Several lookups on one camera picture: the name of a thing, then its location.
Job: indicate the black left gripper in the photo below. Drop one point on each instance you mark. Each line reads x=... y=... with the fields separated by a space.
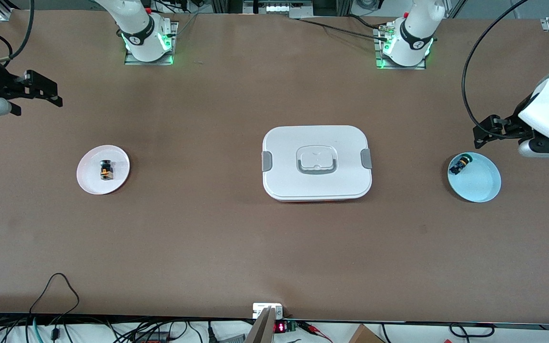
x=511 y=126

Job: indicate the orange black switch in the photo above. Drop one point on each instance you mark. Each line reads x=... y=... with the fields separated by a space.
x=106 y=172

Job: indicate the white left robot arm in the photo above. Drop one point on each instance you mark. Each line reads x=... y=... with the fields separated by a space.
x=415 y=33

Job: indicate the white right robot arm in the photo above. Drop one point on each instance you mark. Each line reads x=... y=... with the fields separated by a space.
x=136 y=28

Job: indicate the light blue round plate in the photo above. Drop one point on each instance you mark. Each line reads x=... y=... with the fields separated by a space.
x=479 y=178

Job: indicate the pink round plate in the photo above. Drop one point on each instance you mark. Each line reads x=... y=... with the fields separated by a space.
x=88 y=178

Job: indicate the white lunch box grey clips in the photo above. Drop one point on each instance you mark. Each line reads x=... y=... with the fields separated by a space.
x=284 y=181

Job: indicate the brown cardboard box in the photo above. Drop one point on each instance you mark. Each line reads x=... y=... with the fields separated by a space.
x=365 y=336

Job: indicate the grey device with white strip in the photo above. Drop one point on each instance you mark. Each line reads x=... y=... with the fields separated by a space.
x=279 y=8

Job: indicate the red clip leads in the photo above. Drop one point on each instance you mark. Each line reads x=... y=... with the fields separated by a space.
x=312 y=327

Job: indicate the red digit display module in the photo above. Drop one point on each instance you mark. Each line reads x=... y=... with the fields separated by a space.
x=279 y=327

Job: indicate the grey metal bar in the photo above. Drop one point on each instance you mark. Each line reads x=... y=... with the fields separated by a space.
x=261 y=328

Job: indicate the green black switch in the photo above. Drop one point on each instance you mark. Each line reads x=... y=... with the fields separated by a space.
x=461 y=164

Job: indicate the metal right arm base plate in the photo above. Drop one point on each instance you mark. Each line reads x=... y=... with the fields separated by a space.
x=150 y=62

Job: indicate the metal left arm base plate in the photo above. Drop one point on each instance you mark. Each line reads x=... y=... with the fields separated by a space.
x=398 y=67

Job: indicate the aluminium frame rail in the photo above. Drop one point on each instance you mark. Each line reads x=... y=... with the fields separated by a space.
x=546 y=24

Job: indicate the small white mount block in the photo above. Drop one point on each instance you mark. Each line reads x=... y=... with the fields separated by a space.
x=261 y=308

